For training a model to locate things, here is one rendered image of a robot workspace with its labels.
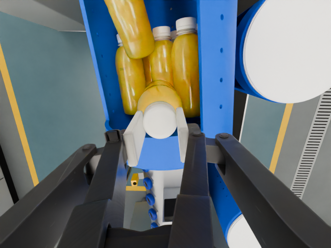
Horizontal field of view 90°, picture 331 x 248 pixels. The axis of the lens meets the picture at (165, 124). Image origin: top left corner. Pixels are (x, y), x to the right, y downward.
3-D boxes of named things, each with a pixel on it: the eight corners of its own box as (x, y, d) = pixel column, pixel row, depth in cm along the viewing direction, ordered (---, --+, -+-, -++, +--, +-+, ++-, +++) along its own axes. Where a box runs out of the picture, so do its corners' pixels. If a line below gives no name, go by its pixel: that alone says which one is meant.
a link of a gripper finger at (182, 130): (178, 130, 13) (188, 129, 13) (175, 107, 19) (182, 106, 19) (181, 163, 14) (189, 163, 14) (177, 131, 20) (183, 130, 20)
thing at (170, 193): (163, 192, 67) (163, 228, 52) (162, 184, 66) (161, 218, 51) (188, 191, 67) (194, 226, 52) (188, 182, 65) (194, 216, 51)
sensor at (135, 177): (134, 178, 68) (131, 187, 64) (132, 172, 68) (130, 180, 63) (152, 177, 68) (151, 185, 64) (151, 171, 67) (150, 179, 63)
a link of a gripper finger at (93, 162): (122, 172, 12) (82, 175, 12) (134, 141, 17) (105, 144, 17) (118, 154, 11) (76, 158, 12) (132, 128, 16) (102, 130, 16)
